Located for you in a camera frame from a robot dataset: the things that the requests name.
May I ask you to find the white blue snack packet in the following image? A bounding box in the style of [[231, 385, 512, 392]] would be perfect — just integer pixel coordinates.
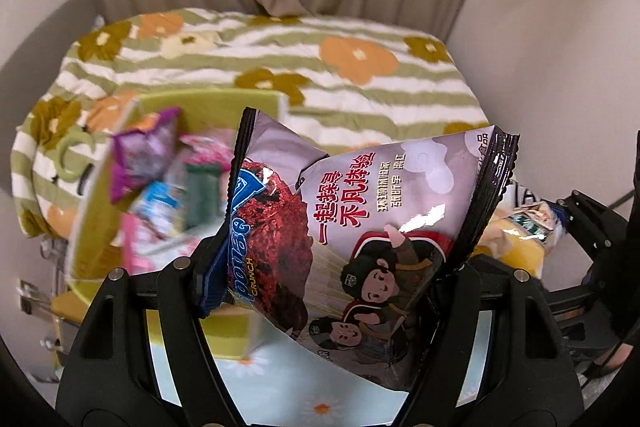
[[131, 182, 184, 239]]

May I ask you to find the green striped floral blanket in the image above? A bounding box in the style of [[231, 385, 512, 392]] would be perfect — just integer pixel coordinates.
[[10, 9, 494, 239]]

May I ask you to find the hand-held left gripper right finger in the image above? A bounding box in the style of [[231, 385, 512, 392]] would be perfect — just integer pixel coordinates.
[[404, 252, 587, 427]]

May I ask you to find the yellow snack bag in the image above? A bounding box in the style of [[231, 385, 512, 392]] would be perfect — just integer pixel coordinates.
[[474, 201, 567, 279]]

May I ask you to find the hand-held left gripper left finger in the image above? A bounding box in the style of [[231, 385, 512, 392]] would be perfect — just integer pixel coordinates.
[[55, 227, 242, 427]]

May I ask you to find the green cardboard box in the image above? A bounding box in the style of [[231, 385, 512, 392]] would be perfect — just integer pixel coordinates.
[[65, 89, 289, 364]]

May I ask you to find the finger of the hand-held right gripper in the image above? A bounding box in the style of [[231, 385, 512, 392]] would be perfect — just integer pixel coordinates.
[[547, 277, 627, 324], [554, 189, 632, 254]]

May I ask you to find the grey purple snack bag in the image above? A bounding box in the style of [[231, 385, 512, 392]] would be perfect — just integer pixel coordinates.
[[200, 107, 521, 394]]

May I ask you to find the dark green snack packet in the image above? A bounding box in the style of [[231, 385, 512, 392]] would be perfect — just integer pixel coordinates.
[[184, 161, 227, 229]]

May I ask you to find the light blue floral bed sheet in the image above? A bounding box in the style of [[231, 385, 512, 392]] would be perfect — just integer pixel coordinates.
[[145, 307, 497, 427]]

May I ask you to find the pink snack bag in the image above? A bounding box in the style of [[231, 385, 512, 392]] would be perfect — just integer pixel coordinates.
[[120, 132, 236, 280]]

